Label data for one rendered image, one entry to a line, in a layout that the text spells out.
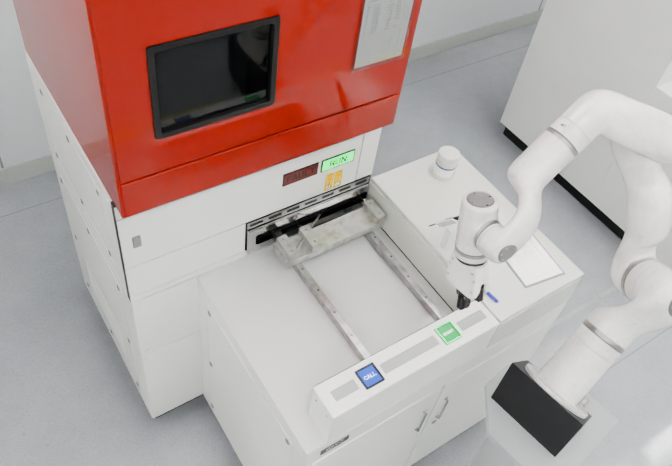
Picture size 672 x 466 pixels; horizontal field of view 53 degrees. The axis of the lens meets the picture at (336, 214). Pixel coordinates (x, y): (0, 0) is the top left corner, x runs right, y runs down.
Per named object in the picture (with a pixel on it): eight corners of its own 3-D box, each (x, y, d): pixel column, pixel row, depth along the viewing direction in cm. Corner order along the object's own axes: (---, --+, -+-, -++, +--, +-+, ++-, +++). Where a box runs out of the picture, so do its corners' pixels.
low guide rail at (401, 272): (350, 219, 223) (351, 213, 221) (355, 217, 224) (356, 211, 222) (445, 334, 197) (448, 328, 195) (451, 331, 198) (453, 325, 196)
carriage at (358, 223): (272, 250, 206) (273, 244, 204) (369, 210, 223) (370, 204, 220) (286, 269, 202) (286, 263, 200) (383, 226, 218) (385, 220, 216)
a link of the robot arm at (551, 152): (605, 177, 146) (503, 274, 150) (555, 142, 158) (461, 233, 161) (593, 156, 140) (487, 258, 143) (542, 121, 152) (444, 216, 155)
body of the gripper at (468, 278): (445, 245, 161) (441, 280, 168) (475, 269, 154) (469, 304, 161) (469, 234, 164) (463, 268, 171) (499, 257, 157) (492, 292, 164)
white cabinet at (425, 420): (202, 404, 261) (195, 278, 201) (399, 304, 303) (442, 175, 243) (286, 558, 228) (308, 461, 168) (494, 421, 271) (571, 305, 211)
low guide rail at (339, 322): (279, 249, 211) (280, 243, 209) (285, 247, 212) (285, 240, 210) (371, 375, 185) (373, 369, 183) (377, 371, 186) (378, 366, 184)
